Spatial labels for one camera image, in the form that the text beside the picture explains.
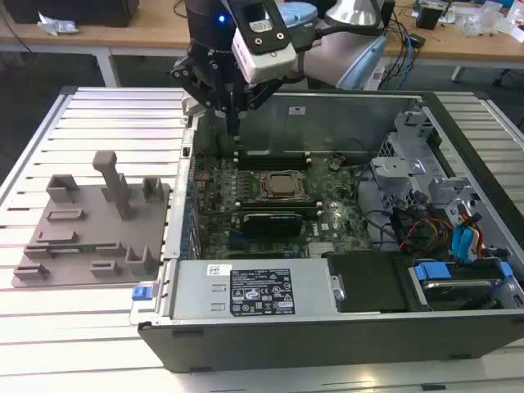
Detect crumpled clear plastic wrap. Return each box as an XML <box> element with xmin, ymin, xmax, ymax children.
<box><xmin>36</xmin><ymin>10</ymin><xmax>79</xmax><ymax>38</ymax></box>

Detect black graphics card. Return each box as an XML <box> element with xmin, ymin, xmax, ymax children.
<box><xmin>240</xmin><ymin>210</ymin><xmax>304</xmax><ymax>237</ymax></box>

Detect black cup on desk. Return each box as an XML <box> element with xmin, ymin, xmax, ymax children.
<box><xmin>415</xmin><ymin>2</ymin><xmax>445</xmax><ymax>30</ymax></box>

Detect black plastic air shroud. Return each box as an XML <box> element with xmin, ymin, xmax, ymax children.
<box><xmin>322</xmin><ymin>250</ymin><xmax>411</xmax><ymax>314</ymax></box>

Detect red yellow power wires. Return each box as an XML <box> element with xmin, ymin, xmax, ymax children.
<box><xmin>403</xmin><ymin>216</ymin><xmax>456</xmax><ymax>249</ymax></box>

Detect grey case corner clip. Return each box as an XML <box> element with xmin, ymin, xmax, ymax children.
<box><xmin>181</xmin><ymin>92</ymin><xmax>206</xmax><ymax>116</ymax></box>

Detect CPU socket with cover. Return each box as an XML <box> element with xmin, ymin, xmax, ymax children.
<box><xmin>258</xmin><ymin>169</ymin><xmax>309</xmax><ymax>201</ymax></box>

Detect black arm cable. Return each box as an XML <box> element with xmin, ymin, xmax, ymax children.
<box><xmin>292</xmin><ymin>22</ymin><xmax>384</xmax><ymax>52</ymax></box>

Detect black open PC case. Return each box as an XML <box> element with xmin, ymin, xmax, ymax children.
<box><xmin>129</xmin><ymin>88</ymin><xmax>524</xmax><ymax>373</ymax></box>

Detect silver power supply unit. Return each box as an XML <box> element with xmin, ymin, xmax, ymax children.
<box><xmin>168</xmin><ymin>258</ymin><xmax>341</xmax><ymax>321</ymax></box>

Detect black RAM slots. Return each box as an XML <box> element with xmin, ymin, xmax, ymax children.
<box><xmin>235</xmin><ymin>149</ymin><xmax>313</xmax><ymax>171</ymax></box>

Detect green motherboard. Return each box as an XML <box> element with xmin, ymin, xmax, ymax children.
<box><xmin>186</xmin><ymin>157</ymin><xmax>376</xmax><ymax>260</ymax></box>

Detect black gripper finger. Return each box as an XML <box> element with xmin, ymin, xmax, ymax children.
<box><xmin>170</xmin><ymin>56</ymin><xmax>224</xmax><ymax>112</ymax></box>
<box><xmin>246</xmin><ymin>77</ymin><xmax>284</xmax><ymax>111</ymax></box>

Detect blue disk data wire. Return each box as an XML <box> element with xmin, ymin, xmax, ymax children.
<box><xmin>451</xmin><ymin>223</ymin><xmax>481</xmax><ymax>268</ymax></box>

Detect grey parts rack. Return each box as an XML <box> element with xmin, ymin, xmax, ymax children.
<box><xmin>11</xmin><ymin>149</ymin><xmax>172</xmax><ymax>290</ymax></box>

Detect black box on desk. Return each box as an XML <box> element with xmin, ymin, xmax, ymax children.
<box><xmin>7</xmin><ymin>0</ymin><xmax>141</xmax><ymax>28</ymax></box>

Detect hard disk in blue carrier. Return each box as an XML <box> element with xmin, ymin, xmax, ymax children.
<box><xmin>408</xmin><ymin>261</ymin><xmax>513</xmax><ymax>309</ymax></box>

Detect clear plastic bags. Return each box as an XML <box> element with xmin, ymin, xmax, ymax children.
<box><xmin>457</xmin><ymin>0</ymin><xmax>517</xmax><ymax>38</ymax></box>

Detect grey metal drive cage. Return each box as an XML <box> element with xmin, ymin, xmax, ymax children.
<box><xmin>369</xmin><ymin>109</ymin><xmax>485</xmax><ymax>246</ymax></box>

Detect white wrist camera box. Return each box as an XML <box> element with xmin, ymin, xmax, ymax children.
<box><xmin>231</xmin><ymin>0</ymin><xmax>296</xmax><ymax>83</ymax></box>

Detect wooden desk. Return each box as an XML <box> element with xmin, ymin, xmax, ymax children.
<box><xmin>0</xmin><ymin>0</ymin><xmax>524</xmax><ymax>63</ymax></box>

